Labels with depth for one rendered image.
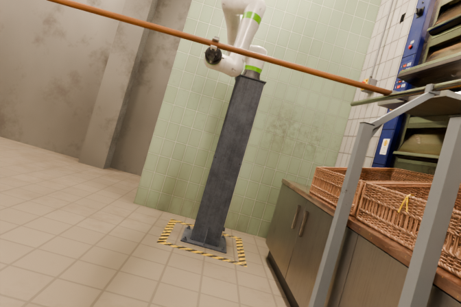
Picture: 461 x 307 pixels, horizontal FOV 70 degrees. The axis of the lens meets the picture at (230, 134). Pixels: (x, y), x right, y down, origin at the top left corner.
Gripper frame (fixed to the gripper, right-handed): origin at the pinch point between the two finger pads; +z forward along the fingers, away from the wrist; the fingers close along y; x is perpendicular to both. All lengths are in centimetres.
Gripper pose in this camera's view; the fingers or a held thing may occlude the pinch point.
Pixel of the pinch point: (214, 44)
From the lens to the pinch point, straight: 163.5
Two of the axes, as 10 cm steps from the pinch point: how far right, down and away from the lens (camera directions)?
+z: 0.8, 0.1, -10.0
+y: -2.7, 9.6, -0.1
